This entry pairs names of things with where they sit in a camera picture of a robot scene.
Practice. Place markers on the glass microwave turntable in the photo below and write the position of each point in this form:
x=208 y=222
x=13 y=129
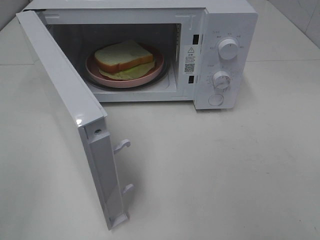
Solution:
x=156 y=79

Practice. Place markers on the white bread sandwich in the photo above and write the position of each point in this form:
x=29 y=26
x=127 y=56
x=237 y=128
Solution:
x=123 y=61

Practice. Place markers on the round microwave door button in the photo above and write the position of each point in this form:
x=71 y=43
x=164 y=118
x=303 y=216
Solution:
x=216 y=100

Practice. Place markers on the white microwave knob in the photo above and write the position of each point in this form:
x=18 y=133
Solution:
x=228 y=48
x=221 y=80

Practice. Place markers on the white microwave door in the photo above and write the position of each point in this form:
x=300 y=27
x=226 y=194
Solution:
x=80 y=117

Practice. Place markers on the white upper microwave knob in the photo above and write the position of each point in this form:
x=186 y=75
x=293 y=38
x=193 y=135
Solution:
x=228 y=48

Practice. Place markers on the white lower microwave knob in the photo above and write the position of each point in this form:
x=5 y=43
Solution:
x=221 y=80

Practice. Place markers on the white warning label sticker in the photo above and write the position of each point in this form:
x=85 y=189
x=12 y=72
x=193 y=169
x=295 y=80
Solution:
x=191 y=55

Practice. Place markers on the pink round plate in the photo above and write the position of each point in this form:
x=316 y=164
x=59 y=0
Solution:
x=125 y=65

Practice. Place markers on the white microwave oven body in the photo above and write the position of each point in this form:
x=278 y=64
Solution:
x=81 y=27

